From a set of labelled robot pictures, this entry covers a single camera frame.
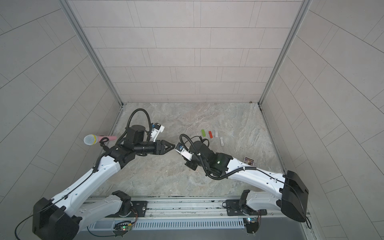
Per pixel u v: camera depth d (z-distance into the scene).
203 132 0.99
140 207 0.72
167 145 0.68
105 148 0.77
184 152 0.62
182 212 0.71
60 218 0.36
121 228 0.65
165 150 0.64
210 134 0.99
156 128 0.66
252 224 0.69
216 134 0.99
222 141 0.96
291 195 0.39
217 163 0.53
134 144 0.57
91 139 0.67
